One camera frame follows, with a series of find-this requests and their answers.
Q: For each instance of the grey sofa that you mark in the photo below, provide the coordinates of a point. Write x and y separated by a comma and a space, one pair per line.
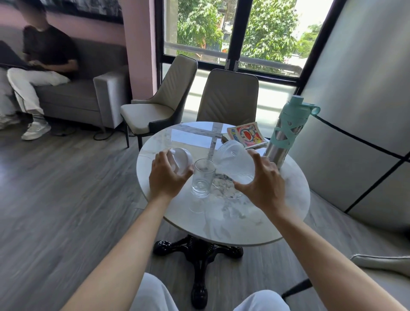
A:
96, 93

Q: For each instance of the person's left thumb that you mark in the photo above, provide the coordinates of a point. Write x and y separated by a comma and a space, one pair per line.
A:
186, 175

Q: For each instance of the grey balcony railing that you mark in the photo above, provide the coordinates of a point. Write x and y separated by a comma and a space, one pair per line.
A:
224, 57

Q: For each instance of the person's right forearm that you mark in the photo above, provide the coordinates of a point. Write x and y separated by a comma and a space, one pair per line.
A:
320, 259

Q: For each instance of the clear drinking glass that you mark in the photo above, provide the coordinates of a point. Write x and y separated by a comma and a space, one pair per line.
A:
203, 179

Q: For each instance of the person's right hand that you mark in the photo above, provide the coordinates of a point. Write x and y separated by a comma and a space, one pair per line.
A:
267, 189

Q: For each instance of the black ornate table base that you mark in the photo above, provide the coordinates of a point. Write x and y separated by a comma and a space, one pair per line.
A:
200, 256

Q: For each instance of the beige chair with dark back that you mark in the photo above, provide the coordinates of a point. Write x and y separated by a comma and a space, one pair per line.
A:
227, 99
150, 113

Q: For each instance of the person's left hand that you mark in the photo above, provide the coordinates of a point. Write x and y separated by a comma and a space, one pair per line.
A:
165, 184

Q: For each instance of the clear plastic container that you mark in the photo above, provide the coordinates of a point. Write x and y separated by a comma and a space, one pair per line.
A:
232, 160

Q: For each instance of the colourful comic book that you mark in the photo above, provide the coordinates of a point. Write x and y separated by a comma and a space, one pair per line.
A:
247, 134

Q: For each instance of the person's left forearm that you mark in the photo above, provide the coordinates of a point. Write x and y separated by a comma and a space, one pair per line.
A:
128, 253

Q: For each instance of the white round plastic lid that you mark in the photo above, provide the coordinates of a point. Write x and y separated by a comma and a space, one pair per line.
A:
183, 158

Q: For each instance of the dark laptop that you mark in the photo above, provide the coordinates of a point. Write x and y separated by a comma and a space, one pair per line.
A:
11, 56

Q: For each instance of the person's white trousers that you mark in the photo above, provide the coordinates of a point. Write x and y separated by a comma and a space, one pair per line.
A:
153, 296

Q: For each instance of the black window frame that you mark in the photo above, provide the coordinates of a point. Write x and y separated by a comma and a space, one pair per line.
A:
238, 35

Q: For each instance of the steel bottle with teal lid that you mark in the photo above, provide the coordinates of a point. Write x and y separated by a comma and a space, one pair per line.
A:
283, 134

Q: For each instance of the black chair leg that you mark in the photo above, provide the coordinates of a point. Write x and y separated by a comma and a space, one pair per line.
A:
296, 288

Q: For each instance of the dark framed wall picture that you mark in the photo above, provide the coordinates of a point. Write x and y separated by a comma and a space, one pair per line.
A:
96, 9

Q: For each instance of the person's right thumb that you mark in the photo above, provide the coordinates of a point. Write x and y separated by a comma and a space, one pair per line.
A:
242, 186

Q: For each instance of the grey seat cushion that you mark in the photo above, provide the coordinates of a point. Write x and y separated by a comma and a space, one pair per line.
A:
381, 264

